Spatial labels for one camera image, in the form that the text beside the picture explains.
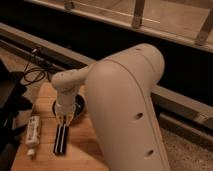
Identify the white toothpaste tube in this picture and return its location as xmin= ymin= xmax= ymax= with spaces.
xmin=25 ymin=116 xmax=41 ymax=158

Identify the black cable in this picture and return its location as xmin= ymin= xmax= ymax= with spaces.
xmin=21 ymin=46 xmax=54 ymax=85

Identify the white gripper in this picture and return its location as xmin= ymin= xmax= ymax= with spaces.
xmin=55 ymin=103 xmax=75 ymax=126

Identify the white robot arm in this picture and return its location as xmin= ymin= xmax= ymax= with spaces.
xmin=51 ymin=43 xmax=170 ymax=171

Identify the black chair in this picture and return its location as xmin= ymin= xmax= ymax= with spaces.
xmin=0 ymin=59 xmax=32 ymax=171

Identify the blue object behind table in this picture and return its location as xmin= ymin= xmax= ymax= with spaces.
xmin=48 ymin=73 xmax=53 ymax=82

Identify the black round pan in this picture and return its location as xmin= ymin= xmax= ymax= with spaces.
xmin=52 ymin=94 xmax=85 ymax=118

